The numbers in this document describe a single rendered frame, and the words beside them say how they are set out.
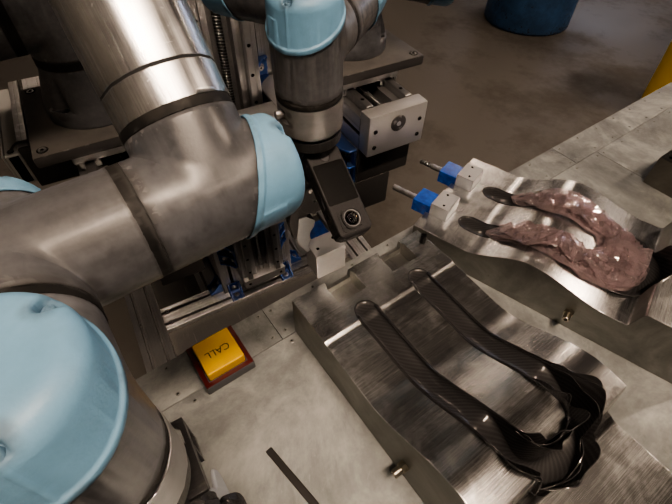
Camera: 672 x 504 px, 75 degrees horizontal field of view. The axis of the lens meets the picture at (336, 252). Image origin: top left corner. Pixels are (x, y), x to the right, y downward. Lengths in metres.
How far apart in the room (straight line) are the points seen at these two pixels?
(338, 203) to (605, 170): 0.82
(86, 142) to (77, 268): 0.54
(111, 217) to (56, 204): 0.03
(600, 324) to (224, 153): 0.68
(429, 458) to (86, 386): 0.43
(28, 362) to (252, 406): 0.53
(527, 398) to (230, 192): 0.45
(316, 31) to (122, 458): 0.36
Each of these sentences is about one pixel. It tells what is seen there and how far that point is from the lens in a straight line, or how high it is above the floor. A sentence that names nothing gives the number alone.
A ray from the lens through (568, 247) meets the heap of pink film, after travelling 0.80.
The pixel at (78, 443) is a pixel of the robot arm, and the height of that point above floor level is 1.28.
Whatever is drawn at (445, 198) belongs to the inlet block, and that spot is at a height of 0.88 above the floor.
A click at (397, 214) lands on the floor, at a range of 2.08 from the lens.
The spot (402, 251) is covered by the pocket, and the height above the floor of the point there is 0.87.
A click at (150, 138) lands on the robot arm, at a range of 0.28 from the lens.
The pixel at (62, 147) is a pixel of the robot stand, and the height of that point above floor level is 1.04.
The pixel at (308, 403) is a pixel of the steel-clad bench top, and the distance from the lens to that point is 0.69.
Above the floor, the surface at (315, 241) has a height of 0.96.
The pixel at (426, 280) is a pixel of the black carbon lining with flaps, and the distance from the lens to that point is 0.72.
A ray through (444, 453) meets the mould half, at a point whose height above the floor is 0.93.
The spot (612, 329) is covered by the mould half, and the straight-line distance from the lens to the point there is 0.82.
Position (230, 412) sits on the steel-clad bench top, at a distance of 0.70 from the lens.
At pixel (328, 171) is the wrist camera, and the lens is 0.53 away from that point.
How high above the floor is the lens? 1.44
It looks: 50 degrees down
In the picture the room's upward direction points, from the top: 1 degrees clockwise
